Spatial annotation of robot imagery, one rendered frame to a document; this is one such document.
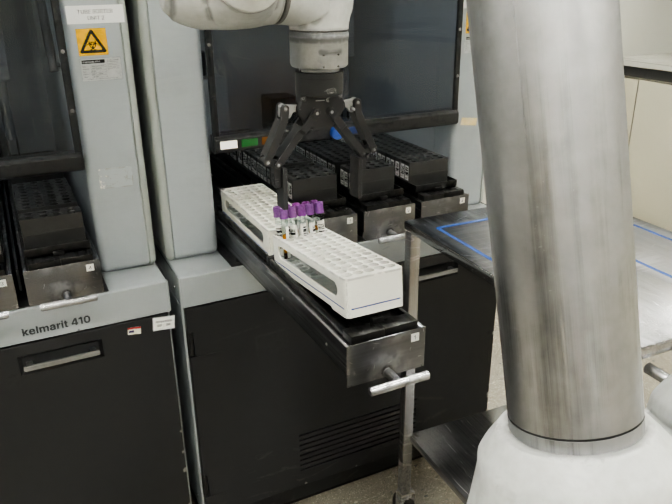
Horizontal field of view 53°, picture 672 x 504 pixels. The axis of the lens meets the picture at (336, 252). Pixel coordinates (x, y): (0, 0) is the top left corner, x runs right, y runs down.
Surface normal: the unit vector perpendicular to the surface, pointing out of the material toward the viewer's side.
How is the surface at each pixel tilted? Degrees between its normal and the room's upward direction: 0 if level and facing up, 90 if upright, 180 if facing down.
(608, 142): 76
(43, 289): 90
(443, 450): 0
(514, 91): 85
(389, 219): 90
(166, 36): 90
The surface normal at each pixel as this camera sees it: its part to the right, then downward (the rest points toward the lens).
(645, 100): -0.90, 0.18
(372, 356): 0.44, 0.34
